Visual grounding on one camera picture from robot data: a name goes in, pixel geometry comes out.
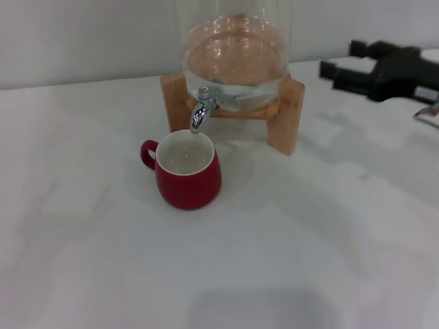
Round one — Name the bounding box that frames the wooden dispenser stand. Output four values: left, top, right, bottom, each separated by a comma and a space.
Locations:
159, 70, 306, 157

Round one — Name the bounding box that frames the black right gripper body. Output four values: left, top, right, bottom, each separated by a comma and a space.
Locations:
367, 40, 439, 103

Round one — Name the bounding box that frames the chrome faucet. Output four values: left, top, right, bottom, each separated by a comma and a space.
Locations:
189, 85, 237, 135

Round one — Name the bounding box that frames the red ceramic cup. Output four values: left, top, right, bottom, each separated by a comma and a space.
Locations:
139, 130, 222, 210

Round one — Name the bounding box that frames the glass water dispenser jar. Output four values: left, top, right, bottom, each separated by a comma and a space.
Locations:
179, 0, 293, 112

